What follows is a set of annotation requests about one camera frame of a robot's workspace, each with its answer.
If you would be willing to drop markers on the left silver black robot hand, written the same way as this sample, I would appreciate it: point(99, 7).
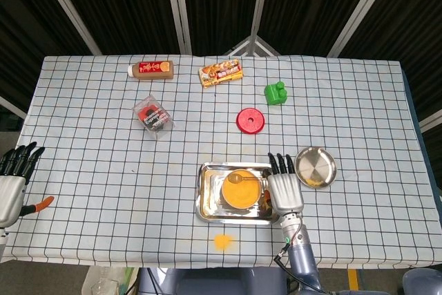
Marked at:
point(8, 195)

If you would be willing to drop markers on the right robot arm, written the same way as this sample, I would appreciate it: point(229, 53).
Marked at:
point(302, 264)

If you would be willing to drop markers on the green toy building block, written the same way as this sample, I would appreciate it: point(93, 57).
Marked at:
point(274, 96)

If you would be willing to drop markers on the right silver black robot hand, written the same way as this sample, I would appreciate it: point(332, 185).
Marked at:
point(285, 193)

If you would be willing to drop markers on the clear box of coffee capsules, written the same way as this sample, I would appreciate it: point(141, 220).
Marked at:
point(153, 119)

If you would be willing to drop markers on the spilled yellow powder heap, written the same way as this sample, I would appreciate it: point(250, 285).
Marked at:
point(223, 241)

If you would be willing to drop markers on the white bowl of yellow powder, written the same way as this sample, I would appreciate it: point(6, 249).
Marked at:
point(241, 196)

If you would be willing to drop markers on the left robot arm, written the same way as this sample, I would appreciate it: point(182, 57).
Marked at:
point(2, 239)

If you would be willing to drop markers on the red plastic disc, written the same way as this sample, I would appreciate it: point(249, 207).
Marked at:
point(245, 122)

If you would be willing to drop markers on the dark folding screen white frame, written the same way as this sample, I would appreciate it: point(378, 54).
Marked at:
point(121, 8)

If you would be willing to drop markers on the clear plastic bag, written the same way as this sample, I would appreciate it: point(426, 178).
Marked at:
point(103, 283)

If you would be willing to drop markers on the rectangular steel tray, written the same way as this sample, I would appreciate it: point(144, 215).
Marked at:
point(207, 205)

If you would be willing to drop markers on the white grid-patterned tablecloth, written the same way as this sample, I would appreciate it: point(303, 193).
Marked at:
point(103, 170)

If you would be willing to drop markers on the metal spoon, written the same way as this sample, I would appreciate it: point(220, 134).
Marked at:
point(235, 178)

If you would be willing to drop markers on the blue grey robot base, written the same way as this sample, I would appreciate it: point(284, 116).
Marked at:
point(207, 283)

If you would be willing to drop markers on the brown drink bottle red label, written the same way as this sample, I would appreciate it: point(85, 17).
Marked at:
point(152, 70)

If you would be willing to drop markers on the oval steel plate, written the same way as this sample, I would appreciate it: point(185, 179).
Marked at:
point(316, 167)

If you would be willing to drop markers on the yellow curry box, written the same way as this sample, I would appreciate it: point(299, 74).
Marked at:
point(221, 73)

